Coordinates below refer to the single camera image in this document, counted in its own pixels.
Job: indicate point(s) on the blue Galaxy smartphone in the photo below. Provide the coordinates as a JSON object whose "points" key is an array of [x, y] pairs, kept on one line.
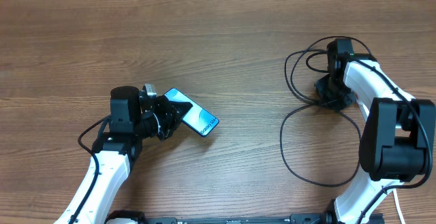
{"points": [[197, 118]]}

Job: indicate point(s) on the white power extension strip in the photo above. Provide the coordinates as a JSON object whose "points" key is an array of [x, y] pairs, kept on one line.
{"points": [[398, 207]]}

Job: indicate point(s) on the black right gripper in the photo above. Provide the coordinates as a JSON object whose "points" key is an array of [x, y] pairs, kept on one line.
{"points": [[349, 99]]}

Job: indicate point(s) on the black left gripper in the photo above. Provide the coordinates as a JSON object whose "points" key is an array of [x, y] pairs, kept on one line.
{"points": [[172, 117]]}

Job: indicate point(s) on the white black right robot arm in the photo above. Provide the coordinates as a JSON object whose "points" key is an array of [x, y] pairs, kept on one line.
{"points": [[396, 146]]}

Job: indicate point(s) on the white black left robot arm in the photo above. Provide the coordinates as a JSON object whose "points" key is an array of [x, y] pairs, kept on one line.
{"points": [[134, 116]]}

